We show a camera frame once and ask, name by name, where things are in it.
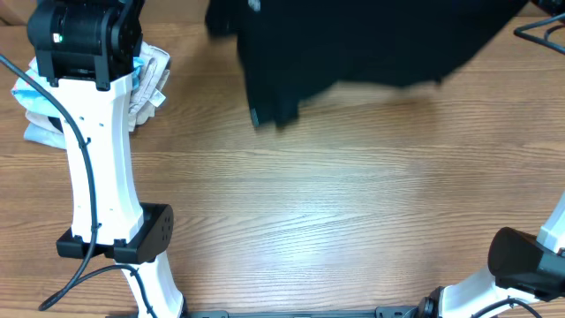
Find black t-shirt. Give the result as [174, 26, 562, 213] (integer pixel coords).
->
[205, 0, 524, 126]

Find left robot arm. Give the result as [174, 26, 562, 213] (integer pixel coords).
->
[27, 0, 188, 318]

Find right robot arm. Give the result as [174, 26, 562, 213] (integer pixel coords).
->
[407, 1, 564, 317]

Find beige folded garment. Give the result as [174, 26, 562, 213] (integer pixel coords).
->
[26, 42, 170, 133]

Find light blue printed t-shirt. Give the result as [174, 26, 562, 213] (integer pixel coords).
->
[11, 57, 146, 117]

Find grey-blue folded garment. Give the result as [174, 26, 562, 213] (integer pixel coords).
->
[24, 123, 66, 149]

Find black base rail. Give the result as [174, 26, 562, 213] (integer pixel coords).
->
[181, 302, 438, 318]

